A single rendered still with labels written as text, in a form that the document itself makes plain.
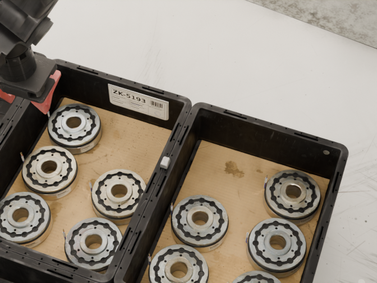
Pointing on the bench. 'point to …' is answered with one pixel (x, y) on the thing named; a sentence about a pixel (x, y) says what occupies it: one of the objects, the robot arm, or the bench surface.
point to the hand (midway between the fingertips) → (28, 102)
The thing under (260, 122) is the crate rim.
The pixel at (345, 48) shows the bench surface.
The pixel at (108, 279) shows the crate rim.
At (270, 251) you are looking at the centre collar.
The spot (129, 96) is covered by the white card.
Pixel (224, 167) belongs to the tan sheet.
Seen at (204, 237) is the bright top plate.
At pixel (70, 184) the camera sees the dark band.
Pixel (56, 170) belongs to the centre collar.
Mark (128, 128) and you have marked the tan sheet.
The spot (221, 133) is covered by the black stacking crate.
